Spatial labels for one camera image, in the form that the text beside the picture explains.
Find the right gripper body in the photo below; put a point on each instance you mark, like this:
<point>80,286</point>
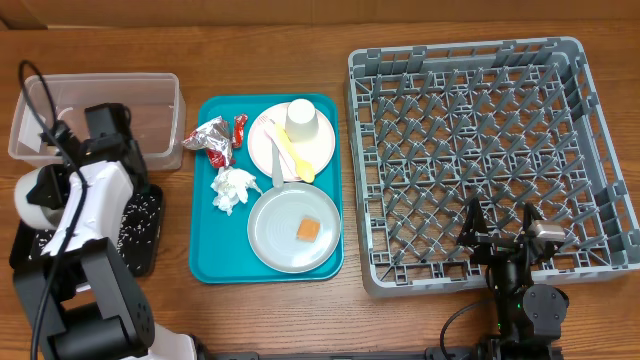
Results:
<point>489,255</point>

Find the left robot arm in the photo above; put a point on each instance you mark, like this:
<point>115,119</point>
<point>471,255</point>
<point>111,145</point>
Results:
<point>79,296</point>

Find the orange food cube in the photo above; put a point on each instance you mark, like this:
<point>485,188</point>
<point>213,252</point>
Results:
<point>308,230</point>

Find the clear plastic bin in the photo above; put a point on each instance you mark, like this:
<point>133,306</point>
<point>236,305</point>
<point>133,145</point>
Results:
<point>155,100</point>

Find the crumpled silver foil wrapper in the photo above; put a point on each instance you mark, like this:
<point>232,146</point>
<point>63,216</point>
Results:
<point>214,137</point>

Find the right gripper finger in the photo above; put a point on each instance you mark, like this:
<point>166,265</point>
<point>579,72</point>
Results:
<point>474,230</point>
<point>530,217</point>

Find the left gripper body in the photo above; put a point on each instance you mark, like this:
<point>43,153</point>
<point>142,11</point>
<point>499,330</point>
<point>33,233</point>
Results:
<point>141,178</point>

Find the pink plate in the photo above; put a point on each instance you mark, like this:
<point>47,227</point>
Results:
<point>314,140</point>

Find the grey dishwasher rack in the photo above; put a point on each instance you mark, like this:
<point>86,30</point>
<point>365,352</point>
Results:
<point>507,123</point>

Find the grey bowl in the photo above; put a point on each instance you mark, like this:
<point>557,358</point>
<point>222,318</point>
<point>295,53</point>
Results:
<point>35,216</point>

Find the yellow plastic spoon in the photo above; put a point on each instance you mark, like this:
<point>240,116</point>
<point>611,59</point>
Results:
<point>303,169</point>

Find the grey plate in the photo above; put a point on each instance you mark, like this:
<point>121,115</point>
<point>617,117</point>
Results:
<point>274,221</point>

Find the red sauce packet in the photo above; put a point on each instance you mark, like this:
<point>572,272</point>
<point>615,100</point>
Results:
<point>238,130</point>

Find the black waste tray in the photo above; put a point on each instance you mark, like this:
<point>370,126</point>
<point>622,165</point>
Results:
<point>140,260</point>

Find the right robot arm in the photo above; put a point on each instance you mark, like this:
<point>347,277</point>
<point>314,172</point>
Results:
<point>529,314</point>

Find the white paper cup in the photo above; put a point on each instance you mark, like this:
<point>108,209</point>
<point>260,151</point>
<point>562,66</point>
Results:
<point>301,119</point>

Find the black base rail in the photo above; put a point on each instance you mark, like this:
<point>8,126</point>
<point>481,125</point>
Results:
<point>458,353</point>

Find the crumpled white napkin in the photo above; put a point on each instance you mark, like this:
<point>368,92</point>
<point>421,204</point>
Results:
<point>231,186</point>

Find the white rice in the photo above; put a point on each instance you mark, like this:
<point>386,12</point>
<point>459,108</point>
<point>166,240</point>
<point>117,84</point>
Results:
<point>137,223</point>

